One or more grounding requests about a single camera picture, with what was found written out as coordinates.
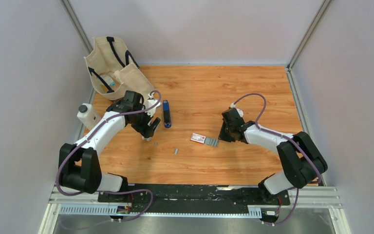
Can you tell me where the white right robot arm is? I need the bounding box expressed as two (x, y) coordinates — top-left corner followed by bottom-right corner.
(219, 108), (328, 204)

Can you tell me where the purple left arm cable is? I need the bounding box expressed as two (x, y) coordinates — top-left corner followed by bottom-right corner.
(55, 89), (162, 222)

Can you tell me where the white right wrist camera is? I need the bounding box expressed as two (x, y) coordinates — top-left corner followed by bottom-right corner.
(230, 103), (244, 118)

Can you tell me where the red white staple box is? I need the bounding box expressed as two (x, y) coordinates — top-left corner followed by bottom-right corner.
(190, 133), (219, 147)

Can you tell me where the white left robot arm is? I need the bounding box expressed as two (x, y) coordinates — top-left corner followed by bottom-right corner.
(56, 90), (162, 202)

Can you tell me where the white bottle black cap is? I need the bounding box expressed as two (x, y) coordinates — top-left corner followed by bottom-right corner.
(76, 103), (101, 130)

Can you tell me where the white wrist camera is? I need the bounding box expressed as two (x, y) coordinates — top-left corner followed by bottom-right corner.
(230, 103), (244, 118)
(144, 96), (160, 117)

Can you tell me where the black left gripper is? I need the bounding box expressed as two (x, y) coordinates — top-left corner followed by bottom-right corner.
(130, 104), (160, 139)

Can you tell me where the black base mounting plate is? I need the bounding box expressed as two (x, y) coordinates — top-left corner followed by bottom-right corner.
(98, 184), (290, 215)

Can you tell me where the beige canvas tote bag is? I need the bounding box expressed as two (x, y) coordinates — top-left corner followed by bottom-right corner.
(84, 37), (155, 101)

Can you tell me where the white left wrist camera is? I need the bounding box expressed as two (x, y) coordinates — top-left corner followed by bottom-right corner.
(144, 96), (160, 117)

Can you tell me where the blue black stapler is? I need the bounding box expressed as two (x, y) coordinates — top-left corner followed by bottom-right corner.
(163, 100), (172, 128)

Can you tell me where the light blue white stapler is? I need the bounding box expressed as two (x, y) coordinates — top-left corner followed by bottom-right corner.
(142, 136), (152, 141)

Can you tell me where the small bottle in bag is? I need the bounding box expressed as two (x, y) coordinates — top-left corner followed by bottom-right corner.
(101, 74), (115, 89)

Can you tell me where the aluminium frame rail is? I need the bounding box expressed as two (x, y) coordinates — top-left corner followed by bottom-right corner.
(39, 184), (351, 234)

